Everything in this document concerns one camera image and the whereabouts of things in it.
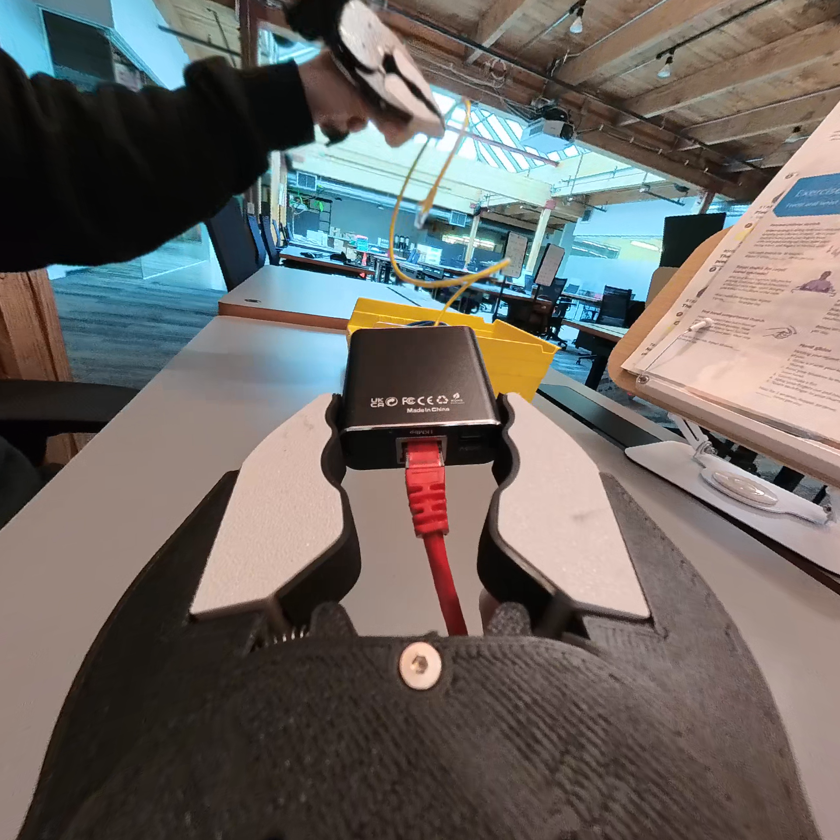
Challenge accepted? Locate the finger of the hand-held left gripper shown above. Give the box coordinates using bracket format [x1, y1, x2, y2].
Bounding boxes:
[331, 49, 445, 139]
[340, 0, 449, 124]

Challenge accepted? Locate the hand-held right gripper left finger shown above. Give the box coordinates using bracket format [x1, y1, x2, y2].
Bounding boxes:
[189, 392, 363, 627]

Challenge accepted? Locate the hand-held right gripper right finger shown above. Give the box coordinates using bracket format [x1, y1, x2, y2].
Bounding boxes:
[476, 392, 652, 636]

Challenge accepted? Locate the thin yellow cable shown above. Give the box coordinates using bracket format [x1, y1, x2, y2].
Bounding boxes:
[390, 97, 514, 329]

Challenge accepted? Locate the red ethernet cable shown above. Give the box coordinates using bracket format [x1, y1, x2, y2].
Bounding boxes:
[403, 440, 470, 637]

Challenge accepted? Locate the yellow plastic bin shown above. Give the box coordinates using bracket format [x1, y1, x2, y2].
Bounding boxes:
[346, 297, 560, 404]

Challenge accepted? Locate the black network switch box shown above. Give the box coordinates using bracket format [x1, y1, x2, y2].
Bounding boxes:
[336, 326, 505, 471]

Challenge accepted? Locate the person's left forearm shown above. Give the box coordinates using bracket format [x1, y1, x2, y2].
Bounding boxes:
[0, 46, 317, 273]

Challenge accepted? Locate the person's left hand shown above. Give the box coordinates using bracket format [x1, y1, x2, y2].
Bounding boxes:
[298, 52, 429, 149]

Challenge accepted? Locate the ceiling projector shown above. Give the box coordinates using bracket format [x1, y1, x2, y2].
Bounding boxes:
[521, 118, 578, 155]

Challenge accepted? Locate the grey table with wooden edge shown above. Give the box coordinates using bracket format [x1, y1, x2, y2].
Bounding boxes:
[217, 264, 476, 332]

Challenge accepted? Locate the small background document stand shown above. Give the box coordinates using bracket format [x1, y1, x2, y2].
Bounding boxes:
[535, 244, 567, 290]

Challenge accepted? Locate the black office chair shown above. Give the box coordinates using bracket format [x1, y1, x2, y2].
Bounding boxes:
[203, 197, 266, 293]
[0, 377, 140, 526]

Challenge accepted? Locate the wooden document stand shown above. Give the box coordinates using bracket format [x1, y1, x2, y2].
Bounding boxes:
[607, 98, 840, 578]

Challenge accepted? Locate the black panel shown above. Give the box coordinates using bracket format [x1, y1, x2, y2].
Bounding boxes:
[659, 213, 727, 270]

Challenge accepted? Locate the black desk cable channel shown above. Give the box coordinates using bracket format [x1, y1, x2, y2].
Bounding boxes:
[537, 384, 680, 448]

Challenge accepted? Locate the wooden post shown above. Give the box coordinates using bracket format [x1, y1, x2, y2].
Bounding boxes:
[0, 269, 74, 460]

